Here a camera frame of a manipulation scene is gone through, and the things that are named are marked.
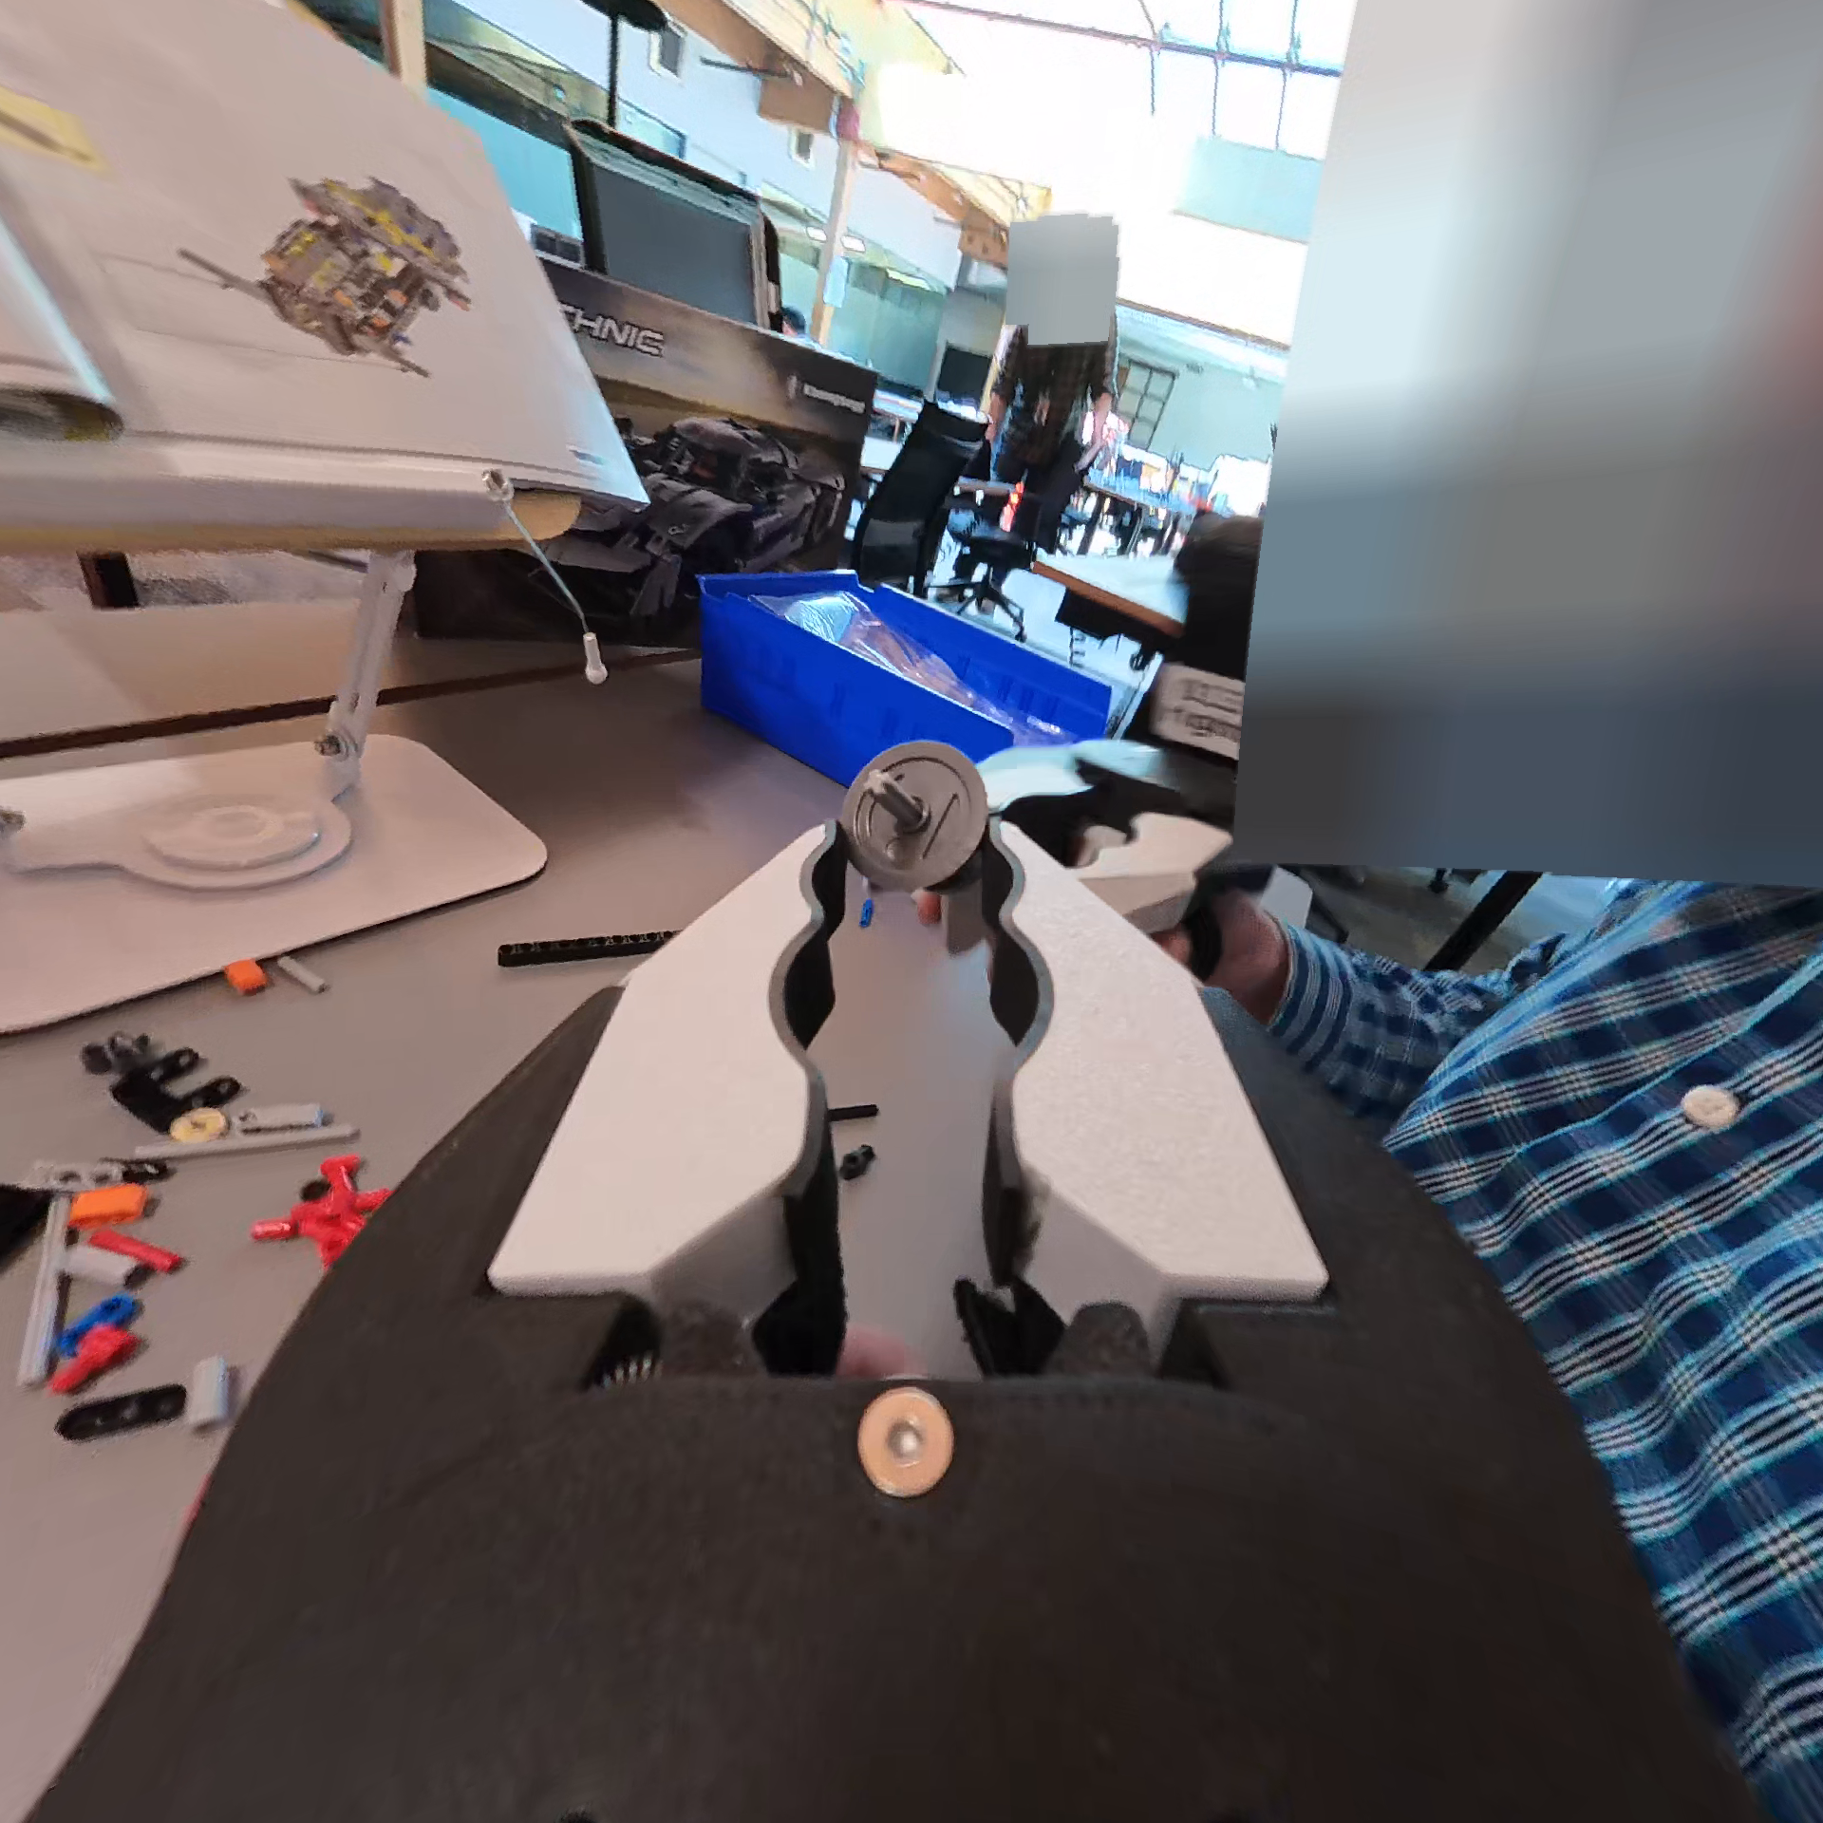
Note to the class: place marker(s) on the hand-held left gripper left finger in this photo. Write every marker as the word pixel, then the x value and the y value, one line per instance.
pixel 668 1113

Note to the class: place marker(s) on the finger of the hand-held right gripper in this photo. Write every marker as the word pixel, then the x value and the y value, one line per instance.
pixel 1159 875
pixel 1030 776

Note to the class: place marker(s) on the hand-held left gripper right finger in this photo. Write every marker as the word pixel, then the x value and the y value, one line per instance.
pixel 1154 1124

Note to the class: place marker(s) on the lego gear axle subassembly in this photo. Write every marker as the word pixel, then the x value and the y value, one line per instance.
pixel 945 842

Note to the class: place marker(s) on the person's right forearm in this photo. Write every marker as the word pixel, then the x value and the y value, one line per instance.
pixel 1395 997

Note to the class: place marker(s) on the clear bags of lego parts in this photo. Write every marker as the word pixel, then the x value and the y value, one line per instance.
pixel 910 655

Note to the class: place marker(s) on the long black lego beam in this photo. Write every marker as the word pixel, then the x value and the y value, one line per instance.
pixel 584 950

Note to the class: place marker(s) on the pile of red lego connectors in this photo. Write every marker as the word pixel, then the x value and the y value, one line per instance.
pixel 329 1211

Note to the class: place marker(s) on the small grey lego pin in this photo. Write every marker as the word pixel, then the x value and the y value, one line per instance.
pixel 299 974

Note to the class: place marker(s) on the black lego set box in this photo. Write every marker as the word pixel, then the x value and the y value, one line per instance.
pixel 740 379

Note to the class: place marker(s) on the pile of mixed lego pieces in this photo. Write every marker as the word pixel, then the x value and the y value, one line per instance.
pixel 149 1089

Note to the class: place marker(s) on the lego instruction booklet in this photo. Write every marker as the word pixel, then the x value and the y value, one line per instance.
pixel 354 329

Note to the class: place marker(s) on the person's right hand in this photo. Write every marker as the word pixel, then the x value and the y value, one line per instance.
pixel 1249 955

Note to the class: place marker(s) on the wooden table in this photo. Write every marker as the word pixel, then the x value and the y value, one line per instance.
pixel 1112 593

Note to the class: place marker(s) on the blue plastic bin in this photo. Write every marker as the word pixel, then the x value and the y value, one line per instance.
pixel 797 684

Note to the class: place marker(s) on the black office chair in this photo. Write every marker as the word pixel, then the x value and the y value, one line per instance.
pixel 910 484

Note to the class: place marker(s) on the white book stand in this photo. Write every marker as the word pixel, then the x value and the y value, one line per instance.
pixel 427 825

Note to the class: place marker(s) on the blue plaid shirt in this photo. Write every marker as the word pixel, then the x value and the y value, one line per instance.
pixel 1638 1353

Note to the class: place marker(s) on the black computer monitor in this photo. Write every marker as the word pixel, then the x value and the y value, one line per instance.
pixel 668 228

